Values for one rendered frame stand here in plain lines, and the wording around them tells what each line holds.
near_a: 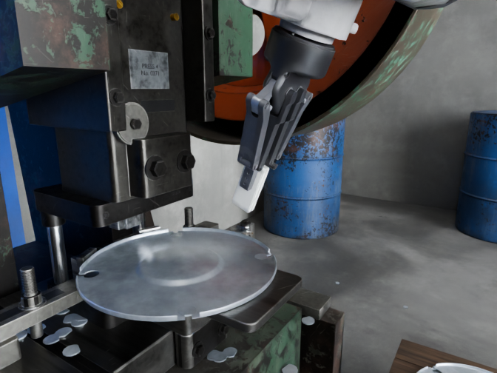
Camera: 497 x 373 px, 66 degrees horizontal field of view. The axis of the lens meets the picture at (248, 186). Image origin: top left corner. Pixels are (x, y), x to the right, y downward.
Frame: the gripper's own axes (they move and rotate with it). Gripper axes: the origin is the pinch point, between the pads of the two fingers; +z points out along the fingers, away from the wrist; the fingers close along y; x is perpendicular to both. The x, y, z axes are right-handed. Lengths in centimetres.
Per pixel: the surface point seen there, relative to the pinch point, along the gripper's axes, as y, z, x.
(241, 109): 30.2, 2.4, 22.2
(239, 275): -2.3, 12.2, -4.3
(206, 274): -5.1, 13.0, -0.8
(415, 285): 160, 92, -41
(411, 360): 49, 48, -39
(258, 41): 228, 22, 140
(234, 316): -10.6, 9.9, -8.8
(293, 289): -1.0, 9.5, -11.8
